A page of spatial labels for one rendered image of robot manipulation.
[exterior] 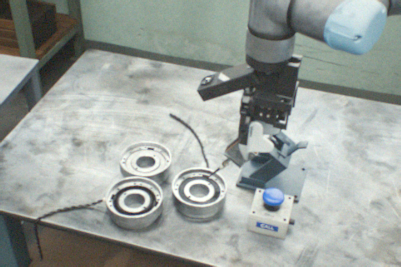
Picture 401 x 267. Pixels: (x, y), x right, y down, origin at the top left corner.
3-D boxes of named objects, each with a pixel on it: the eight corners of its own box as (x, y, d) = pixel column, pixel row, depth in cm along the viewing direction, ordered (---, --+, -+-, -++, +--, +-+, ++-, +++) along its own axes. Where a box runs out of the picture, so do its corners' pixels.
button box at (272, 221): (246, 231, 99) (249, 213, 96) (254, 204, 104) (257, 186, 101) (291, 242, 97) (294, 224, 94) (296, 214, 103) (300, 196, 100)
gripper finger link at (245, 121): (244, 150, 91) (250, 104, 86) (235, 148, 91) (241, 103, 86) (251, 136, 94) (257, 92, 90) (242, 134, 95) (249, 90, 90)
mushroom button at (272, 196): (257, 217, 98) (260, 198, 95) (262, 202, 101) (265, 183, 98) (279, 223, 98) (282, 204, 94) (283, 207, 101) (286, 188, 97)
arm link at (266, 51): (241, 35, 80) (254, 12, 86) (239, 62, 83) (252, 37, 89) (291, 44, 78) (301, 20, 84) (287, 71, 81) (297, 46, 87)
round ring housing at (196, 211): (217, 227, 100) (218, 212, 97) (164, 214, 102) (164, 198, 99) (231, 188, 107) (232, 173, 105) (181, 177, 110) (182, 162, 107)
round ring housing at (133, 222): (168, 195, 105) (168, 180, 103) (155, 237, 97) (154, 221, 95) (116, 187, 107) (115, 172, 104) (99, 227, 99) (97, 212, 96)
